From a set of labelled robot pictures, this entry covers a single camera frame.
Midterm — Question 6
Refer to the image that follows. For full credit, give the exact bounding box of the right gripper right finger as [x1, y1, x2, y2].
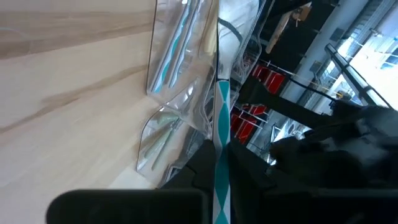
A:
[228, 142, 398, 224]

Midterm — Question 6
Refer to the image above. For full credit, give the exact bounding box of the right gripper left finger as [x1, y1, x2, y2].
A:
[46, 139, 216, 224]

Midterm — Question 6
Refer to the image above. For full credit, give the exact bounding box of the teal-patterned spoon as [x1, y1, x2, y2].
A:
[154, 14, 191, 94]

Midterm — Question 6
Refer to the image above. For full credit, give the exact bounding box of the clear plastic tray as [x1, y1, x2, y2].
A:
[136, 104, 208, 189]
[217, 0, 268, 103]
[145, 0, 220, 139]

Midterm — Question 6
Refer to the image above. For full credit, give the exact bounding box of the red bin rack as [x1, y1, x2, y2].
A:
[229, 63, 287, 146]

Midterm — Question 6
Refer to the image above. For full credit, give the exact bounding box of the black table frame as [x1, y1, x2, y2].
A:
[238, 76, 335, 130]

